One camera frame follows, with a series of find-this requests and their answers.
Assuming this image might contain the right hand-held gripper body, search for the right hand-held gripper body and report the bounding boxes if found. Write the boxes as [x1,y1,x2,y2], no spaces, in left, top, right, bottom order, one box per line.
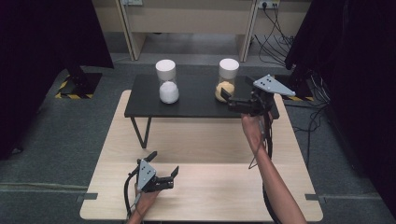
[228,74,296,118]

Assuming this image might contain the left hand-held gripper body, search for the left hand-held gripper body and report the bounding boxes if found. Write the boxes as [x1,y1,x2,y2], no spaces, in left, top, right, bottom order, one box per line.
[130,158,175,194]

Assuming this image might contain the clear jar with yellow grains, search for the clear jar with yellow grains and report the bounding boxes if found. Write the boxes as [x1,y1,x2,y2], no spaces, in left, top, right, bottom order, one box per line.
[214,58,240,103]

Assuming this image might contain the black metal-legged shelf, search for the black metal-legged shelf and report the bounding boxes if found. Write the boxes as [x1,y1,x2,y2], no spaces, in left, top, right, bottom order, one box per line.
[123,74,280,149]

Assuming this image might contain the clear jar with white powder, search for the clear jar with white powder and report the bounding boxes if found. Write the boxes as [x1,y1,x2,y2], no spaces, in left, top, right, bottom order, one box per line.
[155,59,180,105]

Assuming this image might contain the person's left hand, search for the person's left hand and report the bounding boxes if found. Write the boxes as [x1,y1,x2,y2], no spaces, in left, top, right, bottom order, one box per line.
[132,183,162,216]

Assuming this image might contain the person's right hand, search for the person's right hand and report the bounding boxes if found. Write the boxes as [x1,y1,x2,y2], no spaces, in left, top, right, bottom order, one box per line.
[241,112,275,156]

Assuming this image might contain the stand base with hazard tape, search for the stand base with hazard tape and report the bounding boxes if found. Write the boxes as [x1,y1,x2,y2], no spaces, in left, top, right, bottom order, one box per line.
[274,74,315,103]
[54,72,104,100]

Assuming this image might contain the grey floor tape strip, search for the grey floor tape strip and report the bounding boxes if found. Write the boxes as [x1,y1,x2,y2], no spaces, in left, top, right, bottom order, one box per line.
[304,193,327,204]
[76,192,99,203]

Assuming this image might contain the black curtain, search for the black curtain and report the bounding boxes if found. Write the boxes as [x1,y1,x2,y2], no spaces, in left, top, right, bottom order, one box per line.
[284,0,396,217]
[0,0,114,161]

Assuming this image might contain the left hand-held gripper black cable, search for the left hand-held gripper black cable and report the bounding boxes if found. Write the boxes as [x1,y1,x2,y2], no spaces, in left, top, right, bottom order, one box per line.
[123,169,140,220]

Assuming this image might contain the hand-held gripper black cable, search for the hand-held gripper black cable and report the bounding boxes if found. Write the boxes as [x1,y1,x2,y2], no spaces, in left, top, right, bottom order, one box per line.
[123,169,140,220]
[247,112,282,224]

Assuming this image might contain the right hand-held gripper black cable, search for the right hand-held gripper black cable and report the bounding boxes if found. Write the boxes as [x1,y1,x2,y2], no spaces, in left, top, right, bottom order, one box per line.
[247,112,282,224]

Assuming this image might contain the black cables beside curtain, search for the black cables beside curtain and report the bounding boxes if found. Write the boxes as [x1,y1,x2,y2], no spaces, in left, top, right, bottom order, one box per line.
[284,70,332,169]

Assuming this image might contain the black cables under desk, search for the black cables under desk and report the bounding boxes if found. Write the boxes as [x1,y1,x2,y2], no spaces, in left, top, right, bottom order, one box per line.
[253,3,295,67]

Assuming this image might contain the white wall socket with plug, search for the white wall socket with plug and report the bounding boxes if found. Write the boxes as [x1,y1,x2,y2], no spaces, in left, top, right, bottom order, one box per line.
[257,0,280,9]

